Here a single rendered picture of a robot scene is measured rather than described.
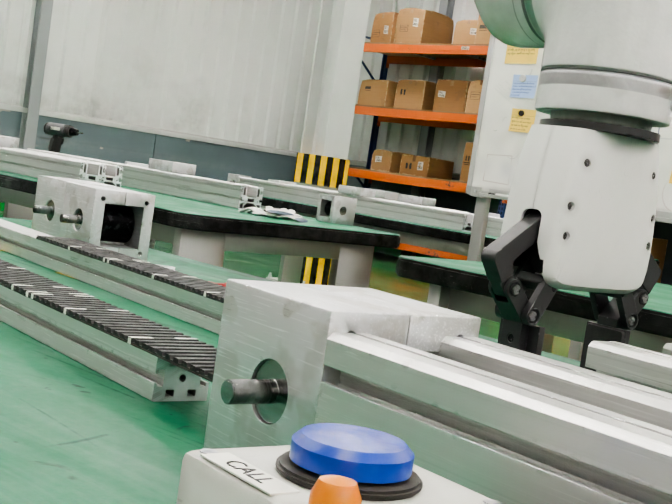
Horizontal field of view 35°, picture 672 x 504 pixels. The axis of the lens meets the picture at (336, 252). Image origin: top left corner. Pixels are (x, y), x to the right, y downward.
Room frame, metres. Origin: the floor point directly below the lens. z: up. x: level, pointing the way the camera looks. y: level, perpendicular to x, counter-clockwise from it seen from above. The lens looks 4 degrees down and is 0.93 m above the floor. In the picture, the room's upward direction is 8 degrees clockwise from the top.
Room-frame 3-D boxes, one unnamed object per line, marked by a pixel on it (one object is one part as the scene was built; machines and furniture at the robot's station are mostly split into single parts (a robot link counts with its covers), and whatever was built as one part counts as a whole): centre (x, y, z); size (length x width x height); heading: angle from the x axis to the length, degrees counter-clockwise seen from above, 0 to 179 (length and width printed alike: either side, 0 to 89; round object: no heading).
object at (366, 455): (0.34, -0.01, 0.84); 0.04 x 0.04 x 0.02
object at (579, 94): (0.68, -0.15, 1.01); 0.09 x 0.08 x 0.03; 129
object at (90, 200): (1.47, 0.33, 0.83); 0.11 x 0.10 x 0.10; 128
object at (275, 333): (0.54, 0.00, 0.83); 0.12 x 0.09 x 0.10; 129
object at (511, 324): (0.64, -0.11, 0.86); 0.03 x 0.03 x 0.07; 39
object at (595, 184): (0.68, -0.15, 0.94); 0.10 x 0.07 x 0.11; 129
